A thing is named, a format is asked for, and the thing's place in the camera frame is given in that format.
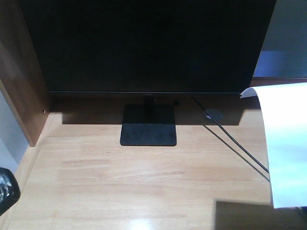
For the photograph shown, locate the black monitor cable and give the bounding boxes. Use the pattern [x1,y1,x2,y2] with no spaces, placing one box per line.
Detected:
[190,95,270,173]

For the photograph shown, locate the grey desk cable grommet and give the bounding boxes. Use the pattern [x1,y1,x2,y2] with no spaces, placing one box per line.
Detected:
[203,108,223,121]

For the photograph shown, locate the wooden shelf unit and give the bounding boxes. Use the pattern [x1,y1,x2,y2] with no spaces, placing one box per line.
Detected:
[0,0,52,148]

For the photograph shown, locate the black computer monitor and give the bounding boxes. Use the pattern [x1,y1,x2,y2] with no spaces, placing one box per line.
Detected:
[20,0,276,146]

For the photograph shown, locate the white paper sheets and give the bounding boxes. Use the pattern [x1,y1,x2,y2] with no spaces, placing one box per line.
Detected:
[240,83,307,208]

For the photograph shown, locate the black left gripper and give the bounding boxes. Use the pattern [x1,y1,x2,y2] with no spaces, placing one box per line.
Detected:
[0,167,20,216]

